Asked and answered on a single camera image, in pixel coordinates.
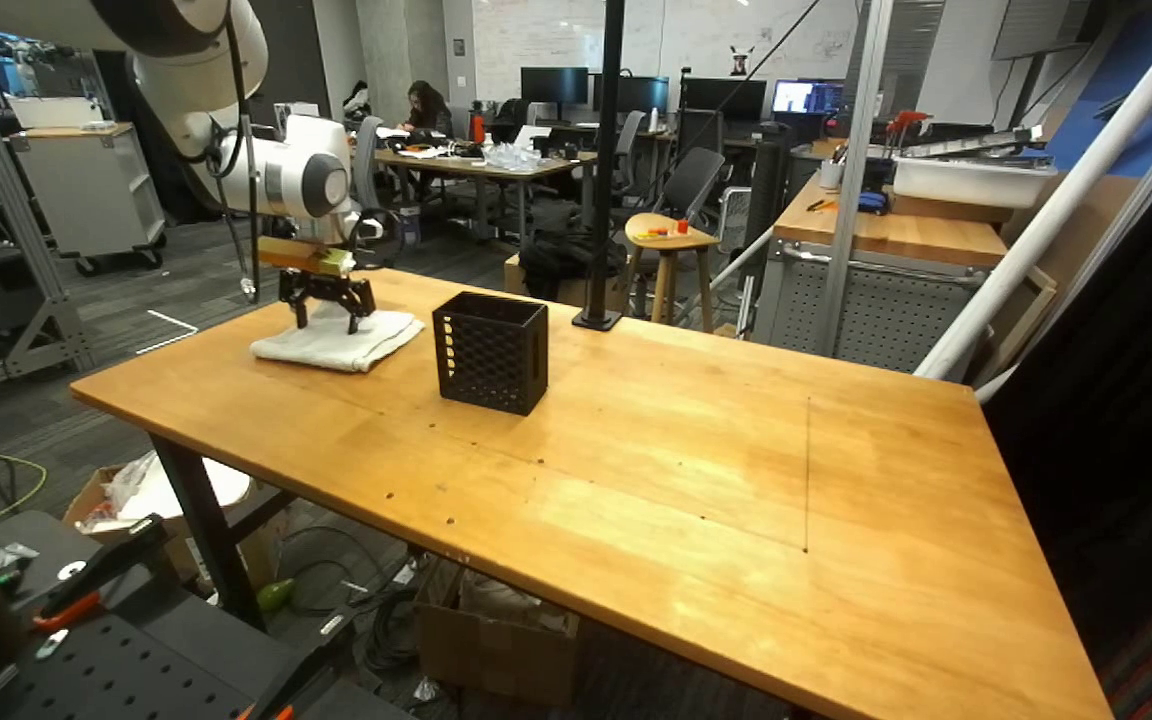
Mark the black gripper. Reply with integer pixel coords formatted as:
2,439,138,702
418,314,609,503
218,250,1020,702
279,273,377,334

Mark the white towel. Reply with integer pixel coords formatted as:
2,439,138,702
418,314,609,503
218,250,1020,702
252,305,424,373

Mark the black perforated box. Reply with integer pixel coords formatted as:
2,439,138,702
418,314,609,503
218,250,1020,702
432,291,548,417

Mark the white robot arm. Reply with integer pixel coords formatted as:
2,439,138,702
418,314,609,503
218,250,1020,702
0,0,353,223

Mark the black vertical pole stand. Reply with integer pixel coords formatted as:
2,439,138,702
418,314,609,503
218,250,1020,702
570,0,625,333

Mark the round wooden stool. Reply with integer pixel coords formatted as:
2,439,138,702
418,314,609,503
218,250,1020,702
625,212,715,328

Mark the white angled pole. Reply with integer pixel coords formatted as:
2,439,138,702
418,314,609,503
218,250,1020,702
915,64,1152,378

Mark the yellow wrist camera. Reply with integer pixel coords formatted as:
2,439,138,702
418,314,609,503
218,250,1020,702
255,237,357,275

